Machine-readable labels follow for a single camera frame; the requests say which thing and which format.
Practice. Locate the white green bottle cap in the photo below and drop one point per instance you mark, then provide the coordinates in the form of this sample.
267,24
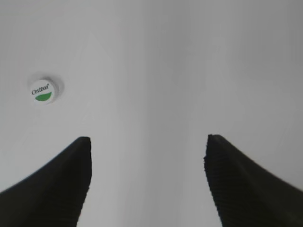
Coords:
43,91

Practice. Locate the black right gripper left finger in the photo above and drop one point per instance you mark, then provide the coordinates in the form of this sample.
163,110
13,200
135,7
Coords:
52,196

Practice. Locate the clear cestbon water bottle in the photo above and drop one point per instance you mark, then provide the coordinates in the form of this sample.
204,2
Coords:
43,75

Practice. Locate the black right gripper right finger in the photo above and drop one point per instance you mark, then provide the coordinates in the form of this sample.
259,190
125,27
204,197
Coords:
244,193

